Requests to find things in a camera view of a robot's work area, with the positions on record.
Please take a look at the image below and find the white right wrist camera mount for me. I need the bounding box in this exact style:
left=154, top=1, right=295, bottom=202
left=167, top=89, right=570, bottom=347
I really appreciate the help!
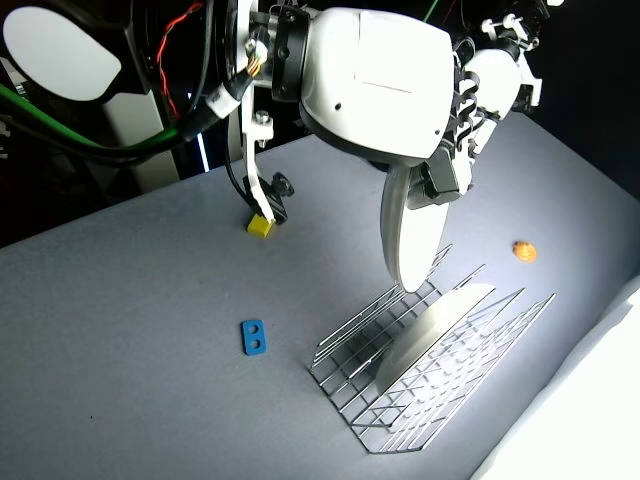
left=207, top=37, right=296, bottom=226

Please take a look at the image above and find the yellow rectangular block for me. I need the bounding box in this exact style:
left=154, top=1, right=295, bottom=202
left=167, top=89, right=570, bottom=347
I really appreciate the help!
left=246, top=213, right=275, bottom=239

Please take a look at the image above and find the silver wire dish rack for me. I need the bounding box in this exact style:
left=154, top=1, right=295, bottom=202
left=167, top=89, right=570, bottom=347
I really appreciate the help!
left=307, top=243, right=557, bottom=454

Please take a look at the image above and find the white plate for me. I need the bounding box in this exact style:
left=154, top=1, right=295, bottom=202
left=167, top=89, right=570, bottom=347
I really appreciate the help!
left=374, top=282, right=497, bottom=401
left=379, top=162, right=451, bottom=295

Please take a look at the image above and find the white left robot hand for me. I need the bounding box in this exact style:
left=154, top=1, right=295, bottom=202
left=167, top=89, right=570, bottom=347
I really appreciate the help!
left=472, top=47, right=524, bottom=166

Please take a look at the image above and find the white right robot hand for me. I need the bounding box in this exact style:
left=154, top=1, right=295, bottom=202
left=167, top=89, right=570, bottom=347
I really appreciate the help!
left=298, top=7, right=489, bottom=211

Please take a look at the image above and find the white robot torso column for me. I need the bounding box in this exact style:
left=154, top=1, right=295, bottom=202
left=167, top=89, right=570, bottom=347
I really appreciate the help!
left=99, top=92, right=211, bottom=194

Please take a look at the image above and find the orange swirl cookie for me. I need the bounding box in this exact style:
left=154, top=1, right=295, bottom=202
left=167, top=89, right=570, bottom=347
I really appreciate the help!
left=512, top=239, right=539, bottom=264

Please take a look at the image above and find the blue block with two holes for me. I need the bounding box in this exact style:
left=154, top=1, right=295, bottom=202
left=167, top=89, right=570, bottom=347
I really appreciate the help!
left=240, top=318, right=269, bottom=357

